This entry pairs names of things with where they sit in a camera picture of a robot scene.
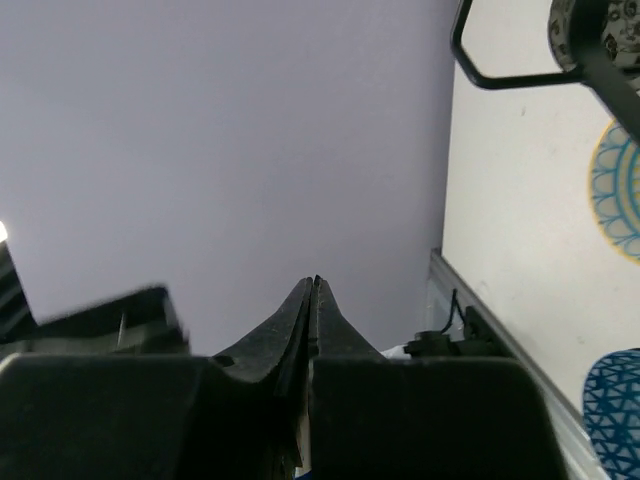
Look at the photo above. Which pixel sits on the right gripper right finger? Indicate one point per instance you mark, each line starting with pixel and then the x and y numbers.
pixel 329 332

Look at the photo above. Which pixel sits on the yellow blue sun bowl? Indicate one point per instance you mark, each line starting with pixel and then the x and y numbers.
pixel 613 190

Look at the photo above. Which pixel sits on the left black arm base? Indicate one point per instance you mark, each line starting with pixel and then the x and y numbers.
pixel 478 340

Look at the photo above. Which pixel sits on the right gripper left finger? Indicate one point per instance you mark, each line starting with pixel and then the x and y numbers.
pixel 272 358

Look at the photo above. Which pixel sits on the blue triangle pattern bowl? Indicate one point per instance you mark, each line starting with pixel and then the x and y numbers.
pixel 610 411

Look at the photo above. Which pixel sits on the aluminium mounting rail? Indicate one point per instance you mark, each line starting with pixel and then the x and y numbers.
pixel 449 295

